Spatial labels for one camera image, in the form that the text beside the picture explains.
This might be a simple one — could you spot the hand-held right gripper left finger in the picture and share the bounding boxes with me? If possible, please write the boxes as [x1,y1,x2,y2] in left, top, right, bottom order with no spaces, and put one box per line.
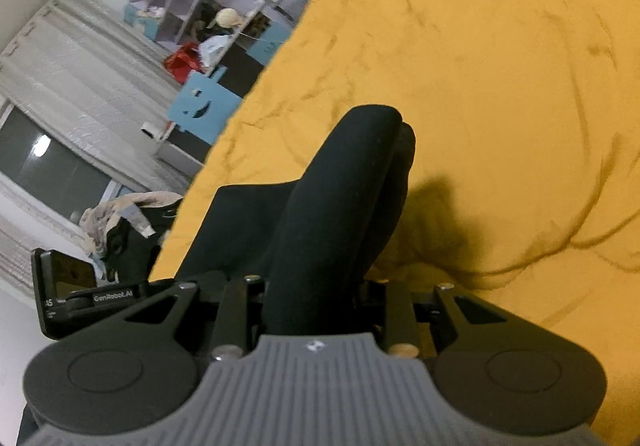
[124,273,273,362]

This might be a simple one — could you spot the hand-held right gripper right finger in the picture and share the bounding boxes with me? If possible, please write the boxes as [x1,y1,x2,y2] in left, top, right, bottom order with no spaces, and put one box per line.
[359,278,511,360]

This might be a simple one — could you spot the dark pants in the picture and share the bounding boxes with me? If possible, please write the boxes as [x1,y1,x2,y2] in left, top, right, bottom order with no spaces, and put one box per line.
[176,104,418,337]

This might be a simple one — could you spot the pile of clothes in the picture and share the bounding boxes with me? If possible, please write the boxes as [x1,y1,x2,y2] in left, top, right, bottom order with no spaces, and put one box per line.
[79,191,185,283]

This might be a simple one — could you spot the blue chair with smiley cutout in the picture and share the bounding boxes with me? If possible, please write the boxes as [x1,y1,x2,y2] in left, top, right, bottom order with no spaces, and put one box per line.
[167,67,244,147]

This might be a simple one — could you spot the yellow blanket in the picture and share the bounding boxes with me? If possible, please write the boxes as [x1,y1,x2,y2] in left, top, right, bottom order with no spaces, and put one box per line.
[149,0,640,446]

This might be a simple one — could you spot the white curtain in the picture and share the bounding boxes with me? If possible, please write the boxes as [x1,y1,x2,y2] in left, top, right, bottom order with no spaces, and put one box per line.
[0,0,201,297]

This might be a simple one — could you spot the red bag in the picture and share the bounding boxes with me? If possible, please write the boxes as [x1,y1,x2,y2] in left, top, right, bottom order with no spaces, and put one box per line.
[164,42,205,83]

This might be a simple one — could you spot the cream hat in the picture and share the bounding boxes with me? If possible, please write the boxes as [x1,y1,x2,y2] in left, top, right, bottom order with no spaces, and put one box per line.
[214,7,246,31]

